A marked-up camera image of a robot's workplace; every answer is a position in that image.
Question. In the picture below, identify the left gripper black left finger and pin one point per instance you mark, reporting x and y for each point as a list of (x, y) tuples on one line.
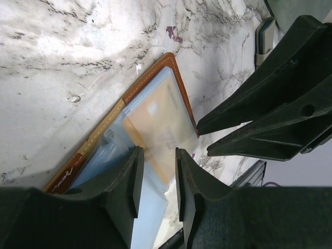
[(99, 213)]

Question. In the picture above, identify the grey card wallet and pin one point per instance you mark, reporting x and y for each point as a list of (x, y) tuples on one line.
[(264, 36)]

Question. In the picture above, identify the brown leather card holder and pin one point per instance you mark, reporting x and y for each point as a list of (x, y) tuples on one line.
[(165, 65)]

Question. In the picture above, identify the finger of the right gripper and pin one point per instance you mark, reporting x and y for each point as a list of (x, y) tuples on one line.
[(296, 65), (297, 127)]

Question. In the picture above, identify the striped gold credit card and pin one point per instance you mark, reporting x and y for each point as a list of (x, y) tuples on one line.
[(158, 121)]

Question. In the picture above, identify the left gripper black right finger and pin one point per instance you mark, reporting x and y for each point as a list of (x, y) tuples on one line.
[(215, 215)]

